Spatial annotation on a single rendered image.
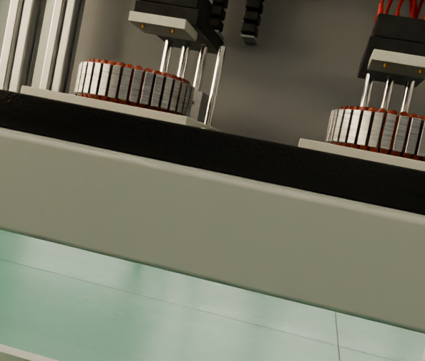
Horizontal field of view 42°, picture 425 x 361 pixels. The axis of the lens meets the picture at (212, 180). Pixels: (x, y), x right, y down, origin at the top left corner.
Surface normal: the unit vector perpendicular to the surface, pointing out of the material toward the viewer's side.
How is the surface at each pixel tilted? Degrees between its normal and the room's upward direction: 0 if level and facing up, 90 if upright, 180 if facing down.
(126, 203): 90
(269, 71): 90
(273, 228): 90
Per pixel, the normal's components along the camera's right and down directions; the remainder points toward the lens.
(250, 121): -0.19, 0.01
